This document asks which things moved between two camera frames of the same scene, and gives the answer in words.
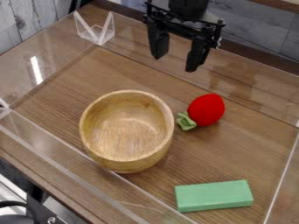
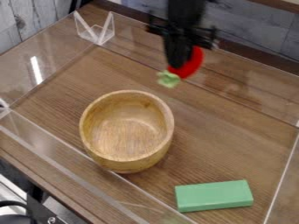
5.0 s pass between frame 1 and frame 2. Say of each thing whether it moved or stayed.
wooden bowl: stayed
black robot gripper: moved
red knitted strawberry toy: moved
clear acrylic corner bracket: stayed
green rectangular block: stayed
